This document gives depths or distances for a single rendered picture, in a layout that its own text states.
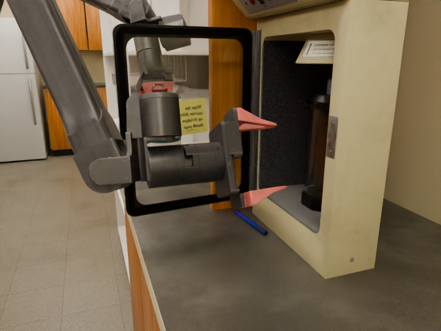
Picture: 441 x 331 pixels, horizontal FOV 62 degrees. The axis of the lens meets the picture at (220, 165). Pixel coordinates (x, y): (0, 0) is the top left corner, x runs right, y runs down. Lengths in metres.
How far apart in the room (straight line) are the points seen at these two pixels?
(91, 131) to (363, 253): 0.52
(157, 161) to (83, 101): 0.13
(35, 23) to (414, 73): 0.88
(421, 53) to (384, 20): 0.45
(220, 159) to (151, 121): 0.11
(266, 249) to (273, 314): 0.20
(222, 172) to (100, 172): 0.16
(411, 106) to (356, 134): 0.48
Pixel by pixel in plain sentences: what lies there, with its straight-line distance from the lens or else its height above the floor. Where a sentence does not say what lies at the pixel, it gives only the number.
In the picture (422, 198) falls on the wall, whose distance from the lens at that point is 1.11.
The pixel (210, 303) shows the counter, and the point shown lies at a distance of 0.65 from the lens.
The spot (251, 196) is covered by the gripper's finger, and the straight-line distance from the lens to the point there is 0.51.
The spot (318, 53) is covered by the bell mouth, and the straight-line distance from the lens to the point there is 0.72.
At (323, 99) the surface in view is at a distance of 0.76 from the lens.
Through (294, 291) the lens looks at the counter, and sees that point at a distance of 0.68.
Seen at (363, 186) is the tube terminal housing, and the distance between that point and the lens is 0.69.
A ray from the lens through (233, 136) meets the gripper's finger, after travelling 0.52.
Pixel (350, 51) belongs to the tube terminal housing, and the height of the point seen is 1.34.
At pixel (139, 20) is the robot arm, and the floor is 1.41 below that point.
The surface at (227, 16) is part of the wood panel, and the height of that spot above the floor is 1.42.
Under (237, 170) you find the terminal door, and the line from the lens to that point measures 0.90.
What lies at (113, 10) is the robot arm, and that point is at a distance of 0.96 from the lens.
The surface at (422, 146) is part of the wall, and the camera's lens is 1.09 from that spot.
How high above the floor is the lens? 1.33
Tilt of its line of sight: 16 degrees down
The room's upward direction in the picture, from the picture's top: straight up
